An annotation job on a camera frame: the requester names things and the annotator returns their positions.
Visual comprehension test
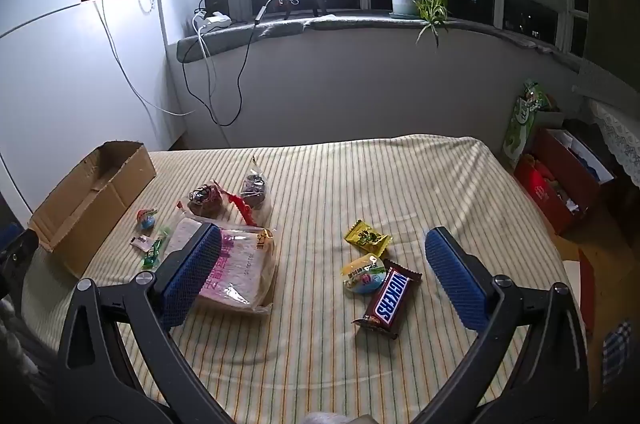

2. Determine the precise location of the striped blanket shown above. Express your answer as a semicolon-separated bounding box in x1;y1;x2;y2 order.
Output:
20;134;583;424

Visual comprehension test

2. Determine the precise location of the grey windowsill mat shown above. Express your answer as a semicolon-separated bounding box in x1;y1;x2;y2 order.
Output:
176;12;596;70

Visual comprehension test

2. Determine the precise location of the sliced bread bag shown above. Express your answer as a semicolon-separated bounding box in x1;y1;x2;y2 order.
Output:
162;217;277;315

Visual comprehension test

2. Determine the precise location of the green printed bag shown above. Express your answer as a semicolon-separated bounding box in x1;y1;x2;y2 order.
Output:
502;79;551;170

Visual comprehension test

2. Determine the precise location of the green candy packet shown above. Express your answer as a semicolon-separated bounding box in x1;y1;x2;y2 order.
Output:
142;229;171;269

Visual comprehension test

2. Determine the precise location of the yellow snack packet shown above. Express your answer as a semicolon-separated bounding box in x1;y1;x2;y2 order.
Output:
344;220;393;257

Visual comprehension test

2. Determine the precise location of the white power strip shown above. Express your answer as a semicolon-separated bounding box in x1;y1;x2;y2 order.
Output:
192;8;233;30

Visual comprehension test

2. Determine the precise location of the clear bag of dark cake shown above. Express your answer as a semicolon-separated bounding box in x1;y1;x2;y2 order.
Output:
239;157;271;225
187;179;226;217

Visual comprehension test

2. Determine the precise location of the round colourful candy packet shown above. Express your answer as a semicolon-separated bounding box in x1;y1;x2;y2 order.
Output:
342;254;387;294

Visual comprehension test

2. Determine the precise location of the white lace cloth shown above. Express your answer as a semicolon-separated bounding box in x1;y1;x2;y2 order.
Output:
587;99;640;190

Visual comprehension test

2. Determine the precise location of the black cable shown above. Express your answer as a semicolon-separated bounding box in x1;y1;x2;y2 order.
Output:
182;0;281;126

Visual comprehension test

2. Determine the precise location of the brown chocolate bar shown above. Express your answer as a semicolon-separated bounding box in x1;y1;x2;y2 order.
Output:
351;259;423;340

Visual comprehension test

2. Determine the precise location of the red candy strip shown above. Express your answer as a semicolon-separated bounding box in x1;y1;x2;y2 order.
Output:
220;189;256;225

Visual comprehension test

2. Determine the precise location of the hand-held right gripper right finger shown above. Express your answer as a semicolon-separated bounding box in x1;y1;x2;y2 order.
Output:
424;225;591;424

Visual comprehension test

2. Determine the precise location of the short white cable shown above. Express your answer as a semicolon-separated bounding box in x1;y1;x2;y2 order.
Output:
192;17;221;125

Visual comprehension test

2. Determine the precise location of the red storage box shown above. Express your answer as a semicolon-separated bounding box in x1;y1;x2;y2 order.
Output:
514;127;616;235

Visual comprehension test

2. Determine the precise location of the blue checked cloth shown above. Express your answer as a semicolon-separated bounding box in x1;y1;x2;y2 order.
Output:
602;317;633;380

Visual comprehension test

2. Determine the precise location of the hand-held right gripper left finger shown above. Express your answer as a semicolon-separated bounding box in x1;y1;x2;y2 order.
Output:
55;223;226;424

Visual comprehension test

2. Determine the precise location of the white wardrobe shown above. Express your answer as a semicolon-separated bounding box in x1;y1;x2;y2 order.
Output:
0;0;188;225

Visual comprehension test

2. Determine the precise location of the brown cardboard box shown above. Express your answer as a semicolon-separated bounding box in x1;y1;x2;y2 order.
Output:
27;141;157;279

